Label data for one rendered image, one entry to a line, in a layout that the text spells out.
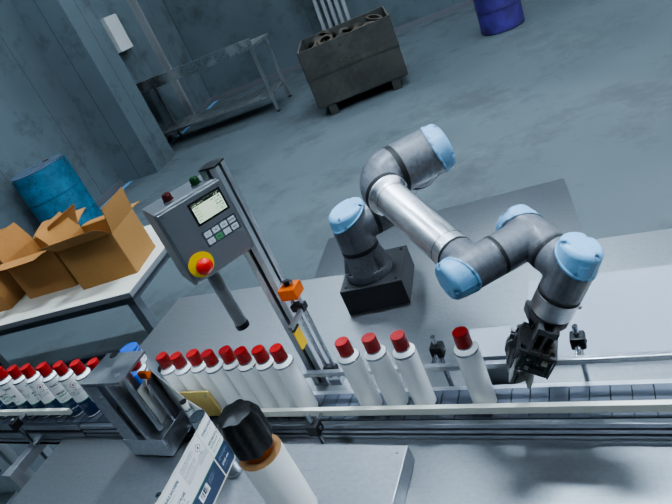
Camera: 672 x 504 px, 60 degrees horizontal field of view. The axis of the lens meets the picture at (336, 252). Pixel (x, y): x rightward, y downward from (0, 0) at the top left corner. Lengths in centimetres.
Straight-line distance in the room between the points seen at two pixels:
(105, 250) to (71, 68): 560
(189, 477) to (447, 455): 54
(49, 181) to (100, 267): 380
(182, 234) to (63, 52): 728
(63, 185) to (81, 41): 215
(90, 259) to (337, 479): 215
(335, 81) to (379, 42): 67
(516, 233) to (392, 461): 54
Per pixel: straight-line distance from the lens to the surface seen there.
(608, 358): 124
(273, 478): 116
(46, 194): 692
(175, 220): 128
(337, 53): 707
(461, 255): 101
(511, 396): 132
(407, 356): 123
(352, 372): 130
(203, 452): 134
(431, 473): 130
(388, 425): 135
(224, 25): 1138
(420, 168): 131
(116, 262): 311
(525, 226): 105
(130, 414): 158
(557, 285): 102
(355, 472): 130
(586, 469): 124
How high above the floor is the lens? 182
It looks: 27 degrees down
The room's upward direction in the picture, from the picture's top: 24 degrees counter-clockwise
